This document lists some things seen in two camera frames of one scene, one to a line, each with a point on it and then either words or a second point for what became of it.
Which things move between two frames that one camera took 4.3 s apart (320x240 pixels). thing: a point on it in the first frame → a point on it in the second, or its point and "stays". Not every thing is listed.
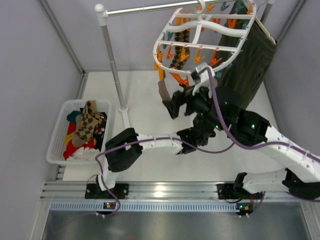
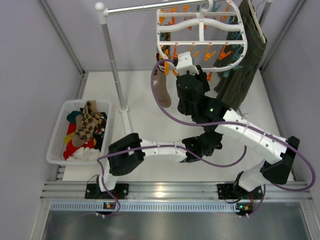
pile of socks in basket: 83,138 stays
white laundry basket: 55,154 stays
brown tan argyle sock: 86,122 stays
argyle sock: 180,35 → 165,36
